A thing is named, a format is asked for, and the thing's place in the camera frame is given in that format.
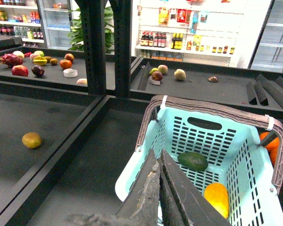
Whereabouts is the dark purple passion fruit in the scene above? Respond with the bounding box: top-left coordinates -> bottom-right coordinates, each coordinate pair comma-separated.
31,65 -> 45,77

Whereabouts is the red dragon fruit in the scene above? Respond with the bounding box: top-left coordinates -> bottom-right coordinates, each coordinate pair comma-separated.
0,54 -> 23,68

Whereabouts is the brown kiwi fruit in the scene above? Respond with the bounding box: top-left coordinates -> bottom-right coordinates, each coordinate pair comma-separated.
22,132 -> 42,149

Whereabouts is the green avocado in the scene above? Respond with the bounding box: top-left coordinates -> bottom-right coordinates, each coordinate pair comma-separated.
177,152 -> 208,171

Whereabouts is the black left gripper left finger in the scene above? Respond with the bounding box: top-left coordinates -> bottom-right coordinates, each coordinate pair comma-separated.
116,150 -> 160,226

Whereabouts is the black shelf post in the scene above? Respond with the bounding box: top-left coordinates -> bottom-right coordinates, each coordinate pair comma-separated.
75,0 -> 132,98

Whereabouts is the white grocery shelf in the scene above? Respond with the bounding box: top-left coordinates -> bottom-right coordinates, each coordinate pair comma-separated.
132,0 -> 272,68

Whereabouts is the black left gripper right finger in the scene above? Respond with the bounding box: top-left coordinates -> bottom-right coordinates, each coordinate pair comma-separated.
159,150 -> 230,226

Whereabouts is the light blue plastic basket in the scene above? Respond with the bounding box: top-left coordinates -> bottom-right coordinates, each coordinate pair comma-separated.
115,107 -> 283,226

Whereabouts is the grey basket handle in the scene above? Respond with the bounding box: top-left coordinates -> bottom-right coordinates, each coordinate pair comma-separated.
135,95 -> 283,194

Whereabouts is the yellow star fruit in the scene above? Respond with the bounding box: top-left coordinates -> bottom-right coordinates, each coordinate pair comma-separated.
33,56 -> 47,66

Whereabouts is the green potted plant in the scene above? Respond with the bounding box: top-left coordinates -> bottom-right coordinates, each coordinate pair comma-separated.
67,6 -> 115,54

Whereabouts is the orange persimmon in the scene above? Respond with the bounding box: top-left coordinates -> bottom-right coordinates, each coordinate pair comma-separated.
59,59 -> 73,70

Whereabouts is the yellow green pear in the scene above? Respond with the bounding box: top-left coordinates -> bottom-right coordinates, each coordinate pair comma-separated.
174,69 -> 186,81

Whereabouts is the yellow mango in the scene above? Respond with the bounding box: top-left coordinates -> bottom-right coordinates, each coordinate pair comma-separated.
204,183 -> 229,219

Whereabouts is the dark red peach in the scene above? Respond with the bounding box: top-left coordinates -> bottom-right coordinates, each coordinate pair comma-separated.
151,71 -> 163,81

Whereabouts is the red apple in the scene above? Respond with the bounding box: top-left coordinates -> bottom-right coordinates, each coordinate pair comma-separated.
12,65 -> 29,77

